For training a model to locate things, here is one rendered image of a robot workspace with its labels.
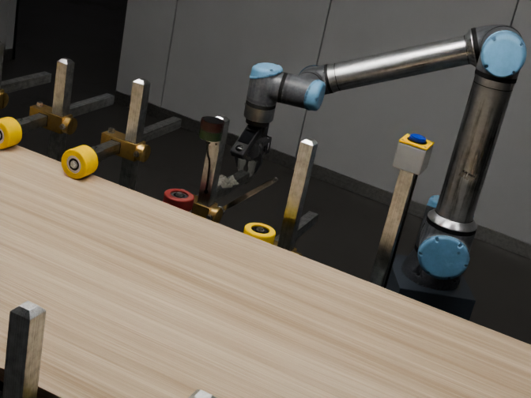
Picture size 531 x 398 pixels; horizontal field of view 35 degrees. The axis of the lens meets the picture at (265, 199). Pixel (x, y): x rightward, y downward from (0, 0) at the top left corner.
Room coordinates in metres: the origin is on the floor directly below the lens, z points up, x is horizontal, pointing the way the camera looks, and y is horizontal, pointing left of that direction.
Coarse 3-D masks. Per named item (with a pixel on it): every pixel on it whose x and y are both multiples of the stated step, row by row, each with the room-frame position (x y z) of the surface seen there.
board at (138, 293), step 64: (0, 192) 1.85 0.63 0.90; (64, 192) 1.92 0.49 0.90; (128, 192) 2.00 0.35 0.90; (0, 256) 1.55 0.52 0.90; (64, 256) 1.60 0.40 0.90; (128, 256) 1.67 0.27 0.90; (192, 256) 1.73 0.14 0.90; (256, 256) 1.80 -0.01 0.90; (0, 320) 1.32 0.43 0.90; (64, 320) 1.36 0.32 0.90; (128, 320) 1.41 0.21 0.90; (192, 320) 1.46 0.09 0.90; (256, 320) 1.51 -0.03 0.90; (320, 320) 1.57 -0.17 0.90; (384, 320) 1.62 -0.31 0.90; (448, 320) 1.69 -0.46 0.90; (64, 384) 1.18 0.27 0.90; (128, 384) 1.21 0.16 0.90; (192, 384) 1.25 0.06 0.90; (256, 384) 1.29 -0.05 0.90; (320, 384) 1.33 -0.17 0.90; (384, 384) 1.38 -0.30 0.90; (448, 384) 1.43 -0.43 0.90; (512, 384) 1.48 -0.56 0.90
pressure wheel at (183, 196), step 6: (168, 192) 2.04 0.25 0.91; (174, 192) 2.06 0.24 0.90; (180, 192) 2.05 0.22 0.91; (186, 192) 2.07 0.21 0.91; (168, 198) 2.01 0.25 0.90; (174, 198) 2.01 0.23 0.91; (180, 198) 2.02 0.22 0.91; (186, 198) 2.03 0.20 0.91; (192, 198) 2.04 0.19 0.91; (174, 204) 2.00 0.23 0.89; (180, 204) 2.01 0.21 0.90; (186, 204) 2.01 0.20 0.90; (192, 204) 2.04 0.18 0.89; (186, 210) 2.02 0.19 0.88
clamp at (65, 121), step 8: (32, 112) 2.29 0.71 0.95; (40, 112) 2.28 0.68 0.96; (48, 112) 2.27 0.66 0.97; (48, 120) 2.27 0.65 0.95; (56, 120) 2.26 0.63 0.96; (64, 120) 2.26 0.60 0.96; (72, 120) 2.27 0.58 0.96; (48, 128) 2.27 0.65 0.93; (56, 128) 2.26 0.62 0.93; (64, 128) 2.25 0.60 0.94; (72, 128) 2.27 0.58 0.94
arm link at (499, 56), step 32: (512, 32) 2.33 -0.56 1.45; (480, 64) 2.33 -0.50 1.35; (512, 64) 2.28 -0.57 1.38; (480, 96) 2.31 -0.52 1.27; (480, 128) 2.30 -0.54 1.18; (480, 160) 2.30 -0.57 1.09; (448, 192) 2.32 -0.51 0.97; (480, 192) 2.33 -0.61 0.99; (448, 224) 2.29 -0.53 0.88; (448, 256) 2.26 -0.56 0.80
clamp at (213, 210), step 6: (198, 204) 2.09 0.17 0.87; (216, 204) 2.12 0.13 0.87; (192, 210) 2.09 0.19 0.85; (198, 210) 2.09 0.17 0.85; (204, 210) 2.08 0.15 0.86; (210, 210) 2.08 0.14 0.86; (216, 210) 2.08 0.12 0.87; (222, 210) 2.11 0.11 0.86; (204, 216) 2.08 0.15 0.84; (210, 216) 2.07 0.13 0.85; (216, 216) 2.08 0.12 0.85; (216, 222) 2.09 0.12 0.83
